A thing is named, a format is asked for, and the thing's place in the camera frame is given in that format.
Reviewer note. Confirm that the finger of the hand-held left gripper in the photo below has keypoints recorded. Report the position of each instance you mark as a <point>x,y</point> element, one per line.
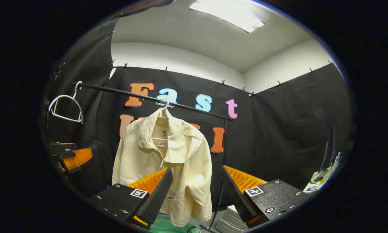
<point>58,145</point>
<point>66,153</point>

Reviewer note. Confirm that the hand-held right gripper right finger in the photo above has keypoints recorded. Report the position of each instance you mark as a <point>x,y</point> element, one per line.
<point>237,200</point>

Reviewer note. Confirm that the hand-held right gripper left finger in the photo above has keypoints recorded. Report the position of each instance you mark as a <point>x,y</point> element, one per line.
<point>158,197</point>

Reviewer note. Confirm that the cream collared shirt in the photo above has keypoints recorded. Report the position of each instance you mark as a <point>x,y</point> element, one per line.
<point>181,155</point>

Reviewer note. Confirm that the white clothes hanger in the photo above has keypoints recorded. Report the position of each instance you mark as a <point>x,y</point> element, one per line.
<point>164,110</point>
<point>67,117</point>

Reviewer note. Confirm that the black clothes rack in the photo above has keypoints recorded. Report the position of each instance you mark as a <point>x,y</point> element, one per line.
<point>122,92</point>

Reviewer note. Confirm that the black backdrop cloth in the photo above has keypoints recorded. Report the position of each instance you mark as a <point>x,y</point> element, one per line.
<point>278,129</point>

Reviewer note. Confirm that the ceiling light panel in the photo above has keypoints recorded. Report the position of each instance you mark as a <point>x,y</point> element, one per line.
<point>226,13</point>

